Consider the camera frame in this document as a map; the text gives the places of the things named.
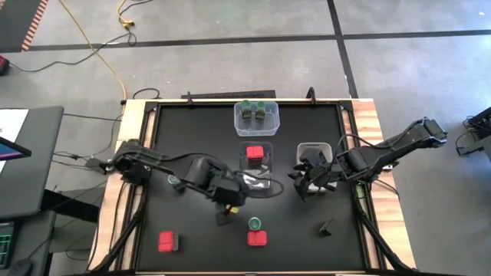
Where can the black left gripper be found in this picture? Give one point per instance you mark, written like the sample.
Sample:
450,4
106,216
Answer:
229,191

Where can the keyboard with lit keys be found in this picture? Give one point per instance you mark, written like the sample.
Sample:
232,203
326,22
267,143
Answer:
5,245

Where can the grey translucent plastic bin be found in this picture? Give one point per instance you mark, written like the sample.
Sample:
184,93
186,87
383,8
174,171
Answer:
242,161

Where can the clear plastic bin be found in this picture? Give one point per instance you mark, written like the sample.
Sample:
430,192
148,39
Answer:
268,128

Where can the small black block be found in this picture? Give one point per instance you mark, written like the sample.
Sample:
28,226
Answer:
326,229

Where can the smoked paprika tin red lid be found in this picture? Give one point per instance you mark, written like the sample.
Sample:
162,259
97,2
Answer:
255,152

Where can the light wooden table side board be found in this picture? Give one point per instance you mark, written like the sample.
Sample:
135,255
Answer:
132,115
366,119

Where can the white paper sheet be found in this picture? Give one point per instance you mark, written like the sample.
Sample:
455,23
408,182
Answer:
13,122

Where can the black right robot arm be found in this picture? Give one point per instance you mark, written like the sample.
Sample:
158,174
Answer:
403,140

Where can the black mat orange striped edge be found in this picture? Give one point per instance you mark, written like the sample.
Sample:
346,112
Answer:
15,23

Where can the red device on floor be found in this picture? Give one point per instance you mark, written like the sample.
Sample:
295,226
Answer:
3,65

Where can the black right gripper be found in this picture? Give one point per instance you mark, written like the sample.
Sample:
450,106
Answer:
324,174

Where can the white plastic bin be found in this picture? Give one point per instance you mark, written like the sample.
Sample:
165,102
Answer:
324,146

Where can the tablet with lit screen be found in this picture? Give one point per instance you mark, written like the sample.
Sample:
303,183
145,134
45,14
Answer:
9,151

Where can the black metal table frame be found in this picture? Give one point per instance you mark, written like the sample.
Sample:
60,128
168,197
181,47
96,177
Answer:
150,106

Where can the grey desk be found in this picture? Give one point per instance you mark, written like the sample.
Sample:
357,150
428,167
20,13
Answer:
38,172

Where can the dark green pepper tin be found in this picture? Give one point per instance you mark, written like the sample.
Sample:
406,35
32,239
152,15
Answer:
314,153

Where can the red block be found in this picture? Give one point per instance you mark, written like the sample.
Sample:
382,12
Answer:
165,241
257,238

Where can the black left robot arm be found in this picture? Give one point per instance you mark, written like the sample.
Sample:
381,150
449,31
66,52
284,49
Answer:
161,159

